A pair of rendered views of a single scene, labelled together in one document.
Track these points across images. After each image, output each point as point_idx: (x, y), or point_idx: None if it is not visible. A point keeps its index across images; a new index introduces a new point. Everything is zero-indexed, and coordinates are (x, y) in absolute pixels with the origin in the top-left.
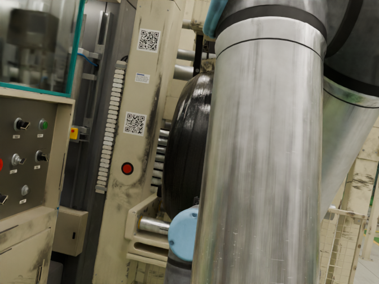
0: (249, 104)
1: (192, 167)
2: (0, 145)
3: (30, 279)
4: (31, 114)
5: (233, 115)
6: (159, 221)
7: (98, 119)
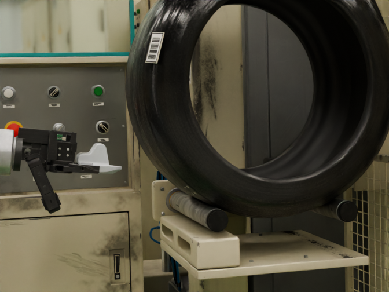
0: None
1: (129, 103)
2: (30, 113)
3: (98, 265)
4: (74, 81)
5: None
6: (180, 194)
7: (246, 79)
